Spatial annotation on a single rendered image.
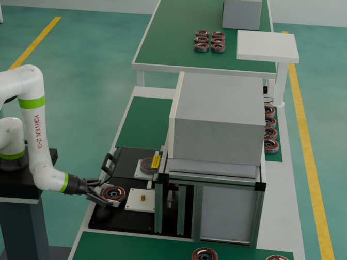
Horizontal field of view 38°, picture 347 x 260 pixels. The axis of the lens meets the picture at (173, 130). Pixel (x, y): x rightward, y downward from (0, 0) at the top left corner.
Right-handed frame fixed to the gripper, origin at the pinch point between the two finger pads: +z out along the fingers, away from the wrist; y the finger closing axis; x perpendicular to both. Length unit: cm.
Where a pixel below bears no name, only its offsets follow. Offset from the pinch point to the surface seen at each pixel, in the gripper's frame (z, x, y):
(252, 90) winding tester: 29, 77, 9
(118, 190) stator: 2.0, 2.5, -1.7
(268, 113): 96, 55, -51
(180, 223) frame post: 17.9, 15.1, 32.3
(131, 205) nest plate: 6.5, 2.8, 8.4
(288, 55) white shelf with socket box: 78, 93, -43
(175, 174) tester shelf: 1, 38, 33
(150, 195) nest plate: 15.6, 8.0, 4.0
